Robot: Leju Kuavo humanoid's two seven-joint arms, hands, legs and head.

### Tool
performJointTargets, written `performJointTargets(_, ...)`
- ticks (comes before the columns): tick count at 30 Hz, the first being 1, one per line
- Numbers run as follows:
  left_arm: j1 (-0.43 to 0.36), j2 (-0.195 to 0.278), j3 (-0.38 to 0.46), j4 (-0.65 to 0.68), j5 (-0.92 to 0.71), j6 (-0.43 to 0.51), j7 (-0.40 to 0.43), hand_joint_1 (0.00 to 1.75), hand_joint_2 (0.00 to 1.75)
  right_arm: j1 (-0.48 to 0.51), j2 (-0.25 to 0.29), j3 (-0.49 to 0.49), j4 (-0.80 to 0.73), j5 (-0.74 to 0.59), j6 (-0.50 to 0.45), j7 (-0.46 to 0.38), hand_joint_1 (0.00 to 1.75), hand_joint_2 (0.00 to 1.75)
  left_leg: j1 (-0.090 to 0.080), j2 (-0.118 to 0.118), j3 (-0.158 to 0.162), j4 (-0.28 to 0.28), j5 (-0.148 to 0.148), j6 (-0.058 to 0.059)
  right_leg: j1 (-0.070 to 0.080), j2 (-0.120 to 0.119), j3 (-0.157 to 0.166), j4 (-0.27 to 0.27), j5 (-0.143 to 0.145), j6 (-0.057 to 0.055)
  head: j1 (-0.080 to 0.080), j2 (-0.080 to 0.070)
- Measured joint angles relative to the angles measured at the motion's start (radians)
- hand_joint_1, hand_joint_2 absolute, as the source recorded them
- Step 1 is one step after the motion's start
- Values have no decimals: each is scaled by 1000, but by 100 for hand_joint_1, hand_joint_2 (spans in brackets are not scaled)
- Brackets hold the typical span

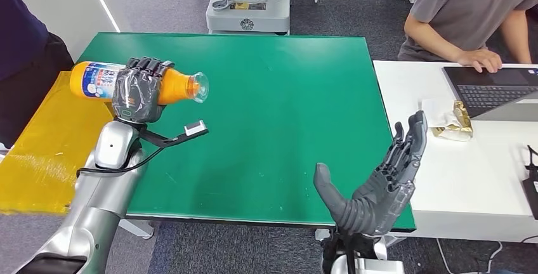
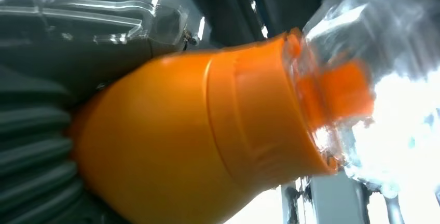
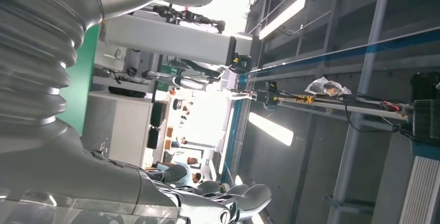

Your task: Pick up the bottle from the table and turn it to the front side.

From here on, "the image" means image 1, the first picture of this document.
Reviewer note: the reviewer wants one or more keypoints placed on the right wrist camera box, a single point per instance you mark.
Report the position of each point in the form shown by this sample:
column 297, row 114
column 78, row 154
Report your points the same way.
column 370, row 268

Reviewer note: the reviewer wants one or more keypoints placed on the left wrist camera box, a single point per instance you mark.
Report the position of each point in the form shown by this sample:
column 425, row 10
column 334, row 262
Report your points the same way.
column 195, row 129

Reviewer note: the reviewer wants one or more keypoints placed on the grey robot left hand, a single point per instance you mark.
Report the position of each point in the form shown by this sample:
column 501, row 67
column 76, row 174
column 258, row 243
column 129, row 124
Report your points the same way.
column 136, row 95

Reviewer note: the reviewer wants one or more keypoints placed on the black power adapter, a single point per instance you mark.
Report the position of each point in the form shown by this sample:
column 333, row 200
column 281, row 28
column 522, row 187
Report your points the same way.
column 531, row 196

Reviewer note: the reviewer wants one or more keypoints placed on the standing person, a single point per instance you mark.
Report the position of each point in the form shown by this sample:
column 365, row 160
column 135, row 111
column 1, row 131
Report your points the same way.
column 21, row 53

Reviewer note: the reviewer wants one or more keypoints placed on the orange juice bottle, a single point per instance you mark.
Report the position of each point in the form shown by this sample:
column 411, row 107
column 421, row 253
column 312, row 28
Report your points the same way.
column 180, row 85

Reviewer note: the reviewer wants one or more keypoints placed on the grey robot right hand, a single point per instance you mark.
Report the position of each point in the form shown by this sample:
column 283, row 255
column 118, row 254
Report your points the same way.
column 374, row 209

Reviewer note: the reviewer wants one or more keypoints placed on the gold foil snack packet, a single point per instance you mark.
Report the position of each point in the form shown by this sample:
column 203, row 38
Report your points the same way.
column 460, row 127

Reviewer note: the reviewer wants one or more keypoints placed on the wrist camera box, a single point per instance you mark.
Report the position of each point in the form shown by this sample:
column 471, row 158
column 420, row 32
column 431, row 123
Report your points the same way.
column 195, row 129
column 370, row 268

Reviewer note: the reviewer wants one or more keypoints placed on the person's left forearm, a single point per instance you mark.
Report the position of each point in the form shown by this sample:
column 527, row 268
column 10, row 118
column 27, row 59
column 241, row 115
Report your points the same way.
column 515, row 36

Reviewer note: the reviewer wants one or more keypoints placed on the person's right hand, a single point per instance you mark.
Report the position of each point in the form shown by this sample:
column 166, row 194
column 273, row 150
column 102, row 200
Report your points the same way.
column 480, row 59

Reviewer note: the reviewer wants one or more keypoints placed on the white tissue paper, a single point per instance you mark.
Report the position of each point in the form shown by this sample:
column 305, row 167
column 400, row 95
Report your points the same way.
column 433, row 112

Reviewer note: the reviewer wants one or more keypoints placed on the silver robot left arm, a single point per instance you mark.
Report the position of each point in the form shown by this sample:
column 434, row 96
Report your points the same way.
column 101, row 196

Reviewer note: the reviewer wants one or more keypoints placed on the green table mat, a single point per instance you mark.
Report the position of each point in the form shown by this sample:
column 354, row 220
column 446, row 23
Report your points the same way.
column 273, row 116

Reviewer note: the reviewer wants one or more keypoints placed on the grey machine base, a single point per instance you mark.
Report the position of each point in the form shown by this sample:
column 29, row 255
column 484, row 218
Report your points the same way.
column 248, row 15

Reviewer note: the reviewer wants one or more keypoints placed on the seated person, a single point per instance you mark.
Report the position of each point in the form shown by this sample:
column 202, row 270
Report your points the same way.
column 462, row 3

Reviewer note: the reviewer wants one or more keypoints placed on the yellow taped cardboard box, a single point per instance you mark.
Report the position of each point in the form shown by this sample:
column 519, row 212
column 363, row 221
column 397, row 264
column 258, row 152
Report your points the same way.
column 42, row 158

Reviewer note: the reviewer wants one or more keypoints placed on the dark grey laptop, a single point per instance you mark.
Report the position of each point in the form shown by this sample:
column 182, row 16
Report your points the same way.
column 483, row 91

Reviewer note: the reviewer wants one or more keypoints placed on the white desk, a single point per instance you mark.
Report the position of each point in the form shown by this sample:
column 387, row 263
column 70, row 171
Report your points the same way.
column 462, row 179

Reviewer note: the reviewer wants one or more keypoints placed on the person's right forearm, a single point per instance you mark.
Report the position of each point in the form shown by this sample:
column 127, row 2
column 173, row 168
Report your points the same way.
column 432, row 37

